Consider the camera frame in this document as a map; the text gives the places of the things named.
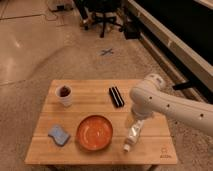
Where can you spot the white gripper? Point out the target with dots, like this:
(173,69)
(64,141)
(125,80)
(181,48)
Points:
(141,113)

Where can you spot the orange ceramic bowl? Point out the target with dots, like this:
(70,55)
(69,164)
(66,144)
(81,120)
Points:
(94,133)

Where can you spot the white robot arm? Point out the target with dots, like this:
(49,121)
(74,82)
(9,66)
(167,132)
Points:
(147,98)

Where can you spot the white plastic bottle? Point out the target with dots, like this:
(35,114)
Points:
(133,135)

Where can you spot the wooden table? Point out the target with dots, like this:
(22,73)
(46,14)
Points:
(91,97)

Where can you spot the white cup with brown contents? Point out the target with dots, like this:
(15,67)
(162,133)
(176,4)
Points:
(64,95)

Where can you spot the black box on floor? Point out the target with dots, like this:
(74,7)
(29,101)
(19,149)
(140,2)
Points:
(131,31)

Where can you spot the blue sponge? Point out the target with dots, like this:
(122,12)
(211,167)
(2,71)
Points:
(59,135)

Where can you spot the black office chair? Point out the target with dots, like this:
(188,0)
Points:
(96,11)

